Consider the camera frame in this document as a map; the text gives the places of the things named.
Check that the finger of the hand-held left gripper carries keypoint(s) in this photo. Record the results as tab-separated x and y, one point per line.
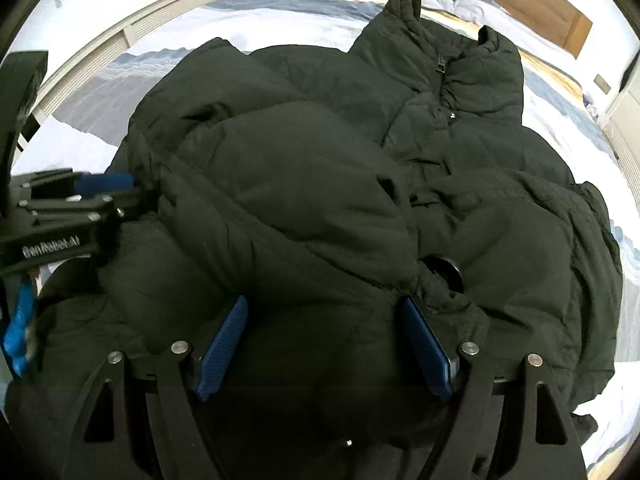
105	182
90	207

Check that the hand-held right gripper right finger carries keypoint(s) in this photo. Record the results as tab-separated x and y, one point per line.
425	350

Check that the dark green puffer jacket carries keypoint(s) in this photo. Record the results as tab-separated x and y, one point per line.
300	185

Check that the striped bed duvet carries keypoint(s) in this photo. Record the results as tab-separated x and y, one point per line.
280	20

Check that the wall socket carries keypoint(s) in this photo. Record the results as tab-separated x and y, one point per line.
603	84

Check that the person's left hand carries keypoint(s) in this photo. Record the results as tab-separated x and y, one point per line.
17	325

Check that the white slatted cabinet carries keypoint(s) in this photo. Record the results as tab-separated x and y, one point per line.
625	130

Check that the purple nightstand clutter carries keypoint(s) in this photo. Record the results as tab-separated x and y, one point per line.
593	109

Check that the light pillow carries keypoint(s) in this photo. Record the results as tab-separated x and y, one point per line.
500	20

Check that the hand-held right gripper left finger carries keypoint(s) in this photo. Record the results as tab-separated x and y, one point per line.
222	345

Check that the white slatted radiator cover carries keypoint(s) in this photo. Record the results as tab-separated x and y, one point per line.
150	15

